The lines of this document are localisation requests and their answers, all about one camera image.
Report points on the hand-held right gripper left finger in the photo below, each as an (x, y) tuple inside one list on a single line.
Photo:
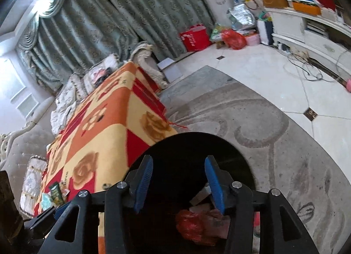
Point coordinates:
[(144, 182)]

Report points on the pink box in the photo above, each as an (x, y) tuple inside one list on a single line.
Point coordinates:
[(252, 39)]

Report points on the black round bin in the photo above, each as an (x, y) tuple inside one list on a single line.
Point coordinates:
[(178, 155)]

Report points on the white foam block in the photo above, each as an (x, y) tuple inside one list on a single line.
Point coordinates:
[(200, 197)]

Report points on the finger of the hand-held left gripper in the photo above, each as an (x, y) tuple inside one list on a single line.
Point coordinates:
[(59, 210)]

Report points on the red plastic bag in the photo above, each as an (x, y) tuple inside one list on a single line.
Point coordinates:
[(234, 40), (192, 226)]

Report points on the grey patterned rug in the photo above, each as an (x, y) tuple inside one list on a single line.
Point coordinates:
[(260, 138)]

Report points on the grey white box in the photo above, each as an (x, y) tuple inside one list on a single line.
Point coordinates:
[(170, 70)]

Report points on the green patterned curtain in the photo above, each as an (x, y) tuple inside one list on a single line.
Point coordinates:
[(123, 10)]

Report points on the white cabinet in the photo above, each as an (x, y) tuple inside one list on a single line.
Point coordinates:
[(290, 23)]

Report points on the pink wrapper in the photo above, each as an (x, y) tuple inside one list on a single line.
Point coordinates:
[(218, 222)]

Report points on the silver foil bag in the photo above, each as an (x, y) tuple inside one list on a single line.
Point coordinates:
[(241, 18)]

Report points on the green snack packet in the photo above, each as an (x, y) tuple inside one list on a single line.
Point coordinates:
[(57, 193)]

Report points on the floral beige cushion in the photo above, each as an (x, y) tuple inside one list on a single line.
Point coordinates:
[(101, 71), (65, 97), (33, 177)]

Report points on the red gift box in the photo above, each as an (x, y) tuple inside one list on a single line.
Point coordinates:
[(195, 37)]

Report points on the white navy box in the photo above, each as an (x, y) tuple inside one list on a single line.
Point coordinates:
[(265, 33)]

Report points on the green snack bag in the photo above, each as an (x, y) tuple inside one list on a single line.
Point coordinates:
[(218, 33)]

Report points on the orange red printed blanket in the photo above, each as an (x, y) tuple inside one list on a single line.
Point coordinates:
[(109, 133)]

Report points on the teal packet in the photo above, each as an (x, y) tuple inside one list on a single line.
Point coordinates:
[(47, 203)]

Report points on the orange box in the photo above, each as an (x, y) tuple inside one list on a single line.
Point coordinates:
[(305, 8)]

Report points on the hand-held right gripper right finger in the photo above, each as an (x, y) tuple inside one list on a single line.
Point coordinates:
[(215, 185)]

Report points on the grey tufted sofa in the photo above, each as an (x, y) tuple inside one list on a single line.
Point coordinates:
[(24, 147)]

